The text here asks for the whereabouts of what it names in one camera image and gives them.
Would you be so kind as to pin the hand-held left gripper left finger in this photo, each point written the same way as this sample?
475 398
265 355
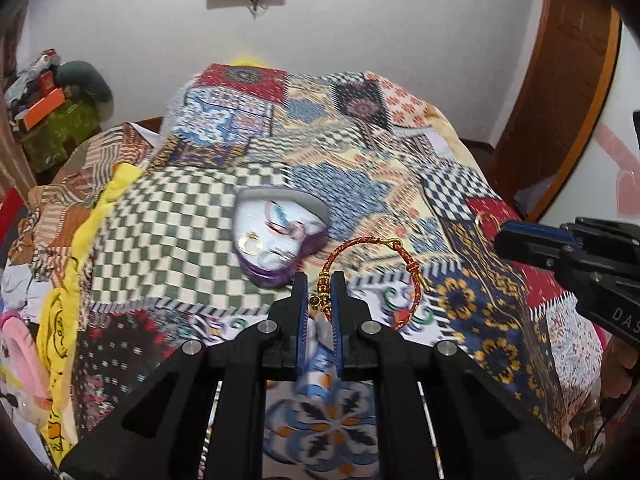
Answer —
301 305

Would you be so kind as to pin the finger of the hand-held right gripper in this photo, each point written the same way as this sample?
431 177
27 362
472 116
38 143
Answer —
530 247
607 230

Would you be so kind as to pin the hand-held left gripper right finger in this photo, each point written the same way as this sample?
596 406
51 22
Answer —
337 305

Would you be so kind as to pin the gold hoop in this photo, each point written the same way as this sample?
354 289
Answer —
487 217

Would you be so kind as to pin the purple heart-shaped jewelry box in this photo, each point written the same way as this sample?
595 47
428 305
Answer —
280 240

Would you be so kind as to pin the patchwork printed blanket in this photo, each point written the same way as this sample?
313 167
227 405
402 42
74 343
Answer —
210 210

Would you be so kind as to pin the yellow item behind bed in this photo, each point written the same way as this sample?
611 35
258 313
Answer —
247 60

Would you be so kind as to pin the orange striped blanket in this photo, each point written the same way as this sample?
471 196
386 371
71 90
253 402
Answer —
80 170

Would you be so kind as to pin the pink plush slipper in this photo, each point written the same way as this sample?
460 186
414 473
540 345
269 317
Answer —
22 355

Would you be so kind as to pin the red box with white lid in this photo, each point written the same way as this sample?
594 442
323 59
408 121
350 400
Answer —
10 212

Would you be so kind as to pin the dark green cushion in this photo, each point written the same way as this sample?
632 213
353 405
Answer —
87 80

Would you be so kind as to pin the orange box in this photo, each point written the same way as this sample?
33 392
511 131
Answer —
42 107

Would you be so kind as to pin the striped brown curtain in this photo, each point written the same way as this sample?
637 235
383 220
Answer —
12 110

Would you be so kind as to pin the pile of clutter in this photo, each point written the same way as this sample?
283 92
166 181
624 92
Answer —
32 72

